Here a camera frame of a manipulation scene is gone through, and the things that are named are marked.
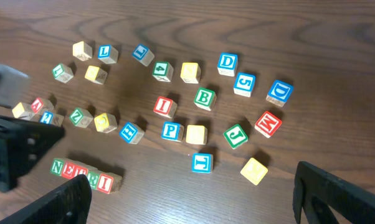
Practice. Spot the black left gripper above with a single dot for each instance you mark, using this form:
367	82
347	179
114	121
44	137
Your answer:
22	145

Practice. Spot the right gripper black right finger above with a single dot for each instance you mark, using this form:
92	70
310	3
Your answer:
317	193

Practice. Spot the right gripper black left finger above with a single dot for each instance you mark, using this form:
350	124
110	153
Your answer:
68	203

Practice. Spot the red E letter block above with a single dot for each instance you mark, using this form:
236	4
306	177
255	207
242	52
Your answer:
68	170

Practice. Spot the green R letter block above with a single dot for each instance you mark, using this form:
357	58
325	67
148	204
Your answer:
93	178

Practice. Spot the red i block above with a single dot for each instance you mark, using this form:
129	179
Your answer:
109	183
165	107

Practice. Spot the green N letter block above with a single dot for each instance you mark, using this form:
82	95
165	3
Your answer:
57	166

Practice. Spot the blue P letter block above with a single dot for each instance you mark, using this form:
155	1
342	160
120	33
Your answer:
172	131

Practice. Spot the red U letter block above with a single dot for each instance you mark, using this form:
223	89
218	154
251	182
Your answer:
80	170

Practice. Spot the blue 2 number block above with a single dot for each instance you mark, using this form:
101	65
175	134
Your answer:
52	118

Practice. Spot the red A letter block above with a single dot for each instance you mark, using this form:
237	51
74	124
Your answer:
40	105

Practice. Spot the yellow K letter block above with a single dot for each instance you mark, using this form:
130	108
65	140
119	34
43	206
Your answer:
254	171

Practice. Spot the green Z letter block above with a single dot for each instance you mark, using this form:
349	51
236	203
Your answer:
80	117

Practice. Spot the red M letter block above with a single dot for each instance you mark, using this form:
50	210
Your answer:
267	124

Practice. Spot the green L letter block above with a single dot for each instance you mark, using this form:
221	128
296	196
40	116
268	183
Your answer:
62	73

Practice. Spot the yellow block beside Z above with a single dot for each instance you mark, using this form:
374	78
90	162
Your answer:
105	123

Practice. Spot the blue H letter block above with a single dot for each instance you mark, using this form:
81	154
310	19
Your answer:
131	133

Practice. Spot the green J letter block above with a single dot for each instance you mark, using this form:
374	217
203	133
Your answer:
235	136

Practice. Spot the blue D block right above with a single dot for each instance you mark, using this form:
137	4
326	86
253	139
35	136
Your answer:
279	93

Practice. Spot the blue d block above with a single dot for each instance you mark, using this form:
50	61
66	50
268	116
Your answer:
279	93
227	64

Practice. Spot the yellow S letter block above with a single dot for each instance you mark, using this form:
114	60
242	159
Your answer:
96	74

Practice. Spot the blue T letter block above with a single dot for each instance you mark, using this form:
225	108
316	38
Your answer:
202	163

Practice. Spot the blue L block upright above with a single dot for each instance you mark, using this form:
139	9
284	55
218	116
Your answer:
107	54

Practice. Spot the blue 5 number block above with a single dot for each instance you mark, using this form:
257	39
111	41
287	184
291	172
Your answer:
244	84

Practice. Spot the yellow block beside P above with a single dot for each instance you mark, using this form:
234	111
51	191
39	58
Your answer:
196	134

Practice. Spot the green B letter block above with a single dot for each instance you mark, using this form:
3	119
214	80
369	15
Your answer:
205	98

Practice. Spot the blue D block upper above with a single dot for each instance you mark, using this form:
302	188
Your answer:
227	64

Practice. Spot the blue L block tilted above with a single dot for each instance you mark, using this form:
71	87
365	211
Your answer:
143	54

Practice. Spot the green 4 number block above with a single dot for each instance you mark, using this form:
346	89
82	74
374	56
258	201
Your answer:
163	71

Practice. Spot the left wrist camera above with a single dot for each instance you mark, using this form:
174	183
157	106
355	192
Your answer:
12	85

